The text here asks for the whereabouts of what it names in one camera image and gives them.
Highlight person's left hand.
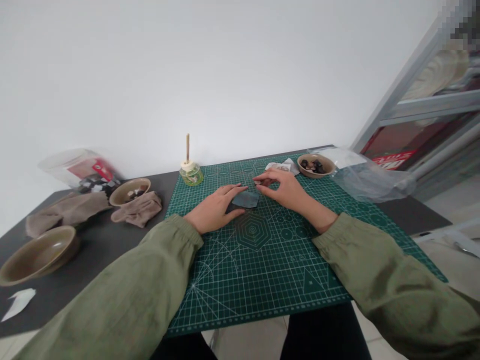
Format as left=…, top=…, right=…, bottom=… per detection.
left=183, top=183, right=249, bottom=236

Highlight person's right hand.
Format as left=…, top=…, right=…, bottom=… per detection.
left=253, top=168, right=339, bottom=234

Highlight dark grey stone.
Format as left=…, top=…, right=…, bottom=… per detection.
left=230, top=190, right=261, bottom=210

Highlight small clear packet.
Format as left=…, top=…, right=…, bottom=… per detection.
left=264, top=157, right=301, bottom=177

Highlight small brown bowl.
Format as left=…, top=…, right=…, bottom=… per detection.
left=296, top=153, right=337, bottom=180
left=108, top=177, right=152, bottom=207

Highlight pile of dark bead pieces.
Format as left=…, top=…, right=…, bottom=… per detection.
left=301, top=158, right=326, bottom=174

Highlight glass bottle with yellow liquid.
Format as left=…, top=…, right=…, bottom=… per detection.
left=178, top=159, right=204, bottom=186

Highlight beige cloth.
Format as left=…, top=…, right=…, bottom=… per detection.
left=110, top=190, right=163, bottom=229
left=25, top=191, right=113, bottom=239

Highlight green cutting mat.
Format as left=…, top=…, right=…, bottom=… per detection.
left=164, top=149, right=450, bottom=339

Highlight pile of mixed bead pieces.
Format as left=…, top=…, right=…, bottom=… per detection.
left=125, top=184, right=149, bottom=200

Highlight clear plastic bag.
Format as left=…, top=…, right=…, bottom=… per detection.
left=307, top=145, right=418, bottom=204

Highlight red printed panel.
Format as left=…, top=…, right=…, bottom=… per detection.
left=360, top=125, right=420, bottom=172

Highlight clear plastic jar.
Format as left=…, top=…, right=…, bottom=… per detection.
left=37, top=147, right=125, bottom=195

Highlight person's legs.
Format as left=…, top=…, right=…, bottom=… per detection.
left=149, top=299, right=376, bottom=360

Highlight grey metal shelf rack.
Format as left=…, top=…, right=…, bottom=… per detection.
left=349, top=0, right=480, bottom=181

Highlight large olive ceramic bowl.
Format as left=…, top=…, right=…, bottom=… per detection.
left=0, top=225, right=81, bottom=288

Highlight white paper scrap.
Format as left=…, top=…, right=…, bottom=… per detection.
left=0, top=287, right=37, bottom=323

